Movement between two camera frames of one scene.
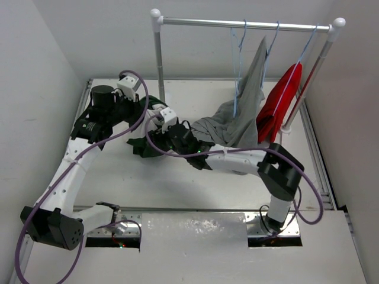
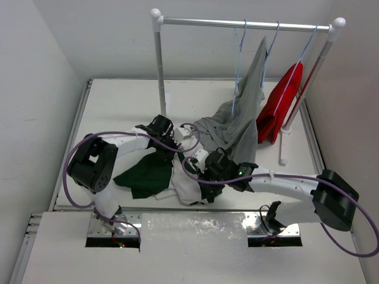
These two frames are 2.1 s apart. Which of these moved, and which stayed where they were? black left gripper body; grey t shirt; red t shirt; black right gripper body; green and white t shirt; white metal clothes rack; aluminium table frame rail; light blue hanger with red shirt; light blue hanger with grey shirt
Moved: black right gripper body; green and white t shirt; black left gripper body
Stayed: light blue hanger with red shirt; red t shirt; light blue hanger with grey shirt; white metal clothes rack; grey t shirt; aluminium table frame rail
